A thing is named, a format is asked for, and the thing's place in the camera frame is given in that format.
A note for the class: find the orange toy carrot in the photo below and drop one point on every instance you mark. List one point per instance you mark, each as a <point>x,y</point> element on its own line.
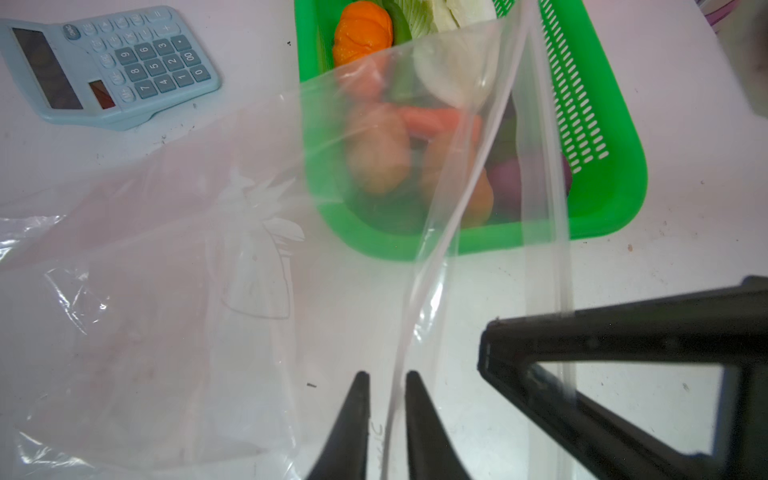
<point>426,123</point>

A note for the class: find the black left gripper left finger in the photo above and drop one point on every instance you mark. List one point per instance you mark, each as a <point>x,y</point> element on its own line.
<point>344,455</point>

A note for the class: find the purple toy onion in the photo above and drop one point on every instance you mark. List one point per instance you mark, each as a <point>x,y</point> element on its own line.
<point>520,190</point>

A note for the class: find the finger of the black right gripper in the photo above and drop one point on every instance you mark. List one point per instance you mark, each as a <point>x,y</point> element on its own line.
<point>667,388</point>

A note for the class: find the toy napa cabbage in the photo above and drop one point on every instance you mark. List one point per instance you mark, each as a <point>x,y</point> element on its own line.
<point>453,62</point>

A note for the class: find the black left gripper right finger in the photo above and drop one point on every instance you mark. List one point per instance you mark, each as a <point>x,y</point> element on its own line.
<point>431,455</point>

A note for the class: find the green plastic basket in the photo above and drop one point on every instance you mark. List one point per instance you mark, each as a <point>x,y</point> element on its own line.
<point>597,133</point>

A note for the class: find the clear zip top bag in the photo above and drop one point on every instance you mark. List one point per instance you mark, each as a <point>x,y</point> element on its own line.
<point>194,317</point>

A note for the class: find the toy brown bun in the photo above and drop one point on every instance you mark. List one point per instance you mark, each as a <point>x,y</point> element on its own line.
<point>448,164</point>

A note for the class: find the orange toy pumpkin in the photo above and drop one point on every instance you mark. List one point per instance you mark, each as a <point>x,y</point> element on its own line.
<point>364,28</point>

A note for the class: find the light blue calculator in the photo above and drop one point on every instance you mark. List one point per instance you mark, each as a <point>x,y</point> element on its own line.
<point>112,71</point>

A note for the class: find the toy potato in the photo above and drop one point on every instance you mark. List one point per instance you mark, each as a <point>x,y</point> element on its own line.
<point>378,155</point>

